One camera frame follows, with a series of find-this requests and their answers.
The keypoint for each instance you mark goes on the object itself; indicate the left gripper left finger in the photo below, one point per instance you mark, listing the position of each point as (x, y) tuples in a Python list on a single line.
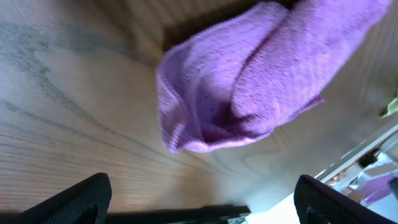
[(85, 202)]

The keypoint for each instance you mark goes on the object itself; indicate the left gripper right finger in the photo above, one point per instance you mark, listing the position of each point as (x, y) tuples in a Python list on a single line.
[(317, 203)]

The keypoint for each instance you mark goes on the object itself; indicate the purple microfiber cloth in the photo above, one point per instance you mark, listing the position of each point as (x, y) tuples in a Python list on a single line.
[(235, 82)]

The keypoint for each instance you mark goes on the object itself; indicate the crumpled green microfiber cloth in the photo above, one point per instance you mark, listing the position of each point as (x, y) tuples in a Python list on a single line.
[(390, 108)]

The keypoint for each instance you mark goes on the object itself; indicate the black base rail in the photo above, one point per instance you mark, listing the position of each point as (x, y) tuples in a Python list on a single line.
[(218, 214)]

